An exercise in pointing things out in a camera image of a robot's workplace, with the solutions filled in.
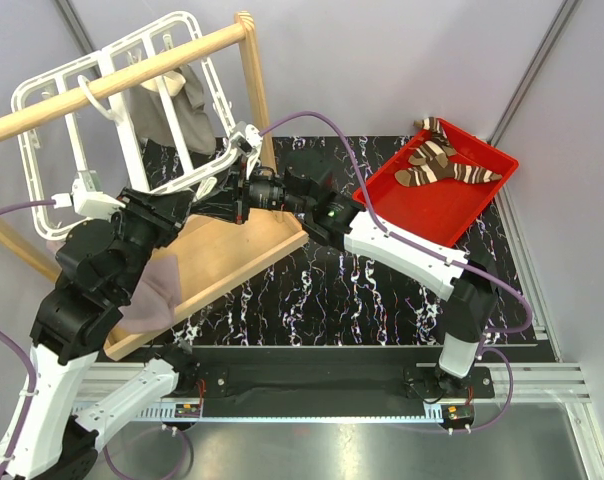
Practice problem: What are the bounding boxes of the wooden drying rack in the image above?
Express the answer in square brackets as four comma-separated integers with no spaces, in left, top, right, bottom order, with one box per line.
[0,10,311,361]

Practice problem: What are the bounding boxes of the aluminium rail frame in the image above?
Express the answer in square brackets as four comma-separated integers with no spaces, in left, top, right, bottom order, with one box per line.
[77,194,604,479]

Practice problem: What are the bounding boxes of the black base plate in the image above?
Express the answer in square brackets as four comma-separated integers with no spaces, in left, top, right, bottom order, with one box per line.
[154,345,495,422]

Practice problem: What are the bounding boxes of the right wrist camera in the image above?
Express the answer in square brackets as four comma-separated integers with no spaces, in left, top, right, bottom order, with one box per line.
[228,122,263,179]

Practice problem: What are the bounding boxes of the brown striped sock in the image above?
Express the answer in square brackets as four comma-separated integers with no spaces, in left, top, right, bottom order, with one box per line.
[406,117,502,187]
[394,140,456,187]

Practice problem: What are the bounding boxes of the brown striped sock right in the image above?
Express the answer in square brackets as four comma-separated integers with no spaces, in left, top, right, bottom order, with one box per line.
[406,117,502,187]

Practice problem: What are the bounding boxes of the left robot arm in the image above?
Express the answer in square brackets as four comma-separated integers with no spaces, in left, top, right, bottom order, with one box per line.
[0,188,202,479]

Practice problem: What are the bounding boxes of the lilac sock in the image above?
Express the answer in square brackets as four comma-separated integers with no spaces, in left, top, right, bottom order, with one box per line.
[36,237,181,343]

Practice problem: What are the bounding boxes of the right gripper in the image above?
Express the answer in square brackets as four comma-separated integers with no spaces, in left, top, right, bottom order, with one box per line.
[191,157,311,227]

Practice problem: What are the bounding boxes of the purple cable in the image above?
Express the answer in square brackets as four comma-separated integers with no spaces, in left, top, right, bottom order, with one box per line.
[0,199,58,480]
[259,110,536,434]

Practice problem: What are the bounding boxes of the brown striped sock left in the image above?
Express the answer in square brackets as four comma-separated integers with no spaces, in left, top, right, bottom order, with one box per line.
[394,140,456,187]

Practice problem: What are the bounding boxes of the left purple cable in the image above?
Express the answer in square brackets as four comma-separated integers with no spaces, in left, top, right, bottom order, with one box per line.
[0,199,58,480]

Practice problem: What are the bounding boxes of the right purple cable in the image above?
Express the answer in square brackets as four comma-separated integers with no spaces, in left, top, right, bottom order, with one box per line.
[259,110,536,434]

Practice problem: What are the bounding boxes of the red plastic tray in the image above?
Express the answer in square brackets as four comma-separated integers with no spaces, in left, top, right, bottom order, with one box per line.
[353,117,519,247]

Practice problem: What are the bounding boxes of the white plastic sock hanger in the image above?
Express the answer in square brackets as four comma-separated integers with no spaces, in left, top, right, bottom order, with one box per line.
[10,10,246,240]

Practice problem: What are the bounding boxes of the grey beige hanging sock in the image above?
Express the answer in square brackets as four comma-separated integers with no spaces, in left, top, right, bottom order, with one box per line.
[126,67,218,156]

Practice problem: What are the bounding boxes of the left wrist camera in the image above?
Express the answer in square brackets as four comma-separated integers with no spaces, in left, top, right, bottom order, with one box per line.
[51,170,124,220]

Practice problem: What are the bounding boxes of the white clothes peg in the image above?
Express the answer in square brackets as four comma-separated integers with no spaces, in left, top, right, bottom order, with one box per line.
[195,176,217,200]

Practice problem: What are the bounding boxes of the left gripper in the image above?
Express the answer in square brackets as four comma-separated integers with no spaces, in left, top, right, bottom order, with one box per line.
[109,184,196,297]

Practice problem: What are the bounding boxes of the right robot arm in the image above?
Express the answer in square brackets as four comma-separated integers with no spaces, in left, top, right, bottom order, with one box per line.
[191,150,498,403]

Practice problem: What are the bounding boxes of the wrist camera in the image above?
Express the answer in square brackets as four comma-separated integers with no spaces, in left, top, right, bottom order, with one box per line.
[51,170,124,220]
[228,122,263,179]

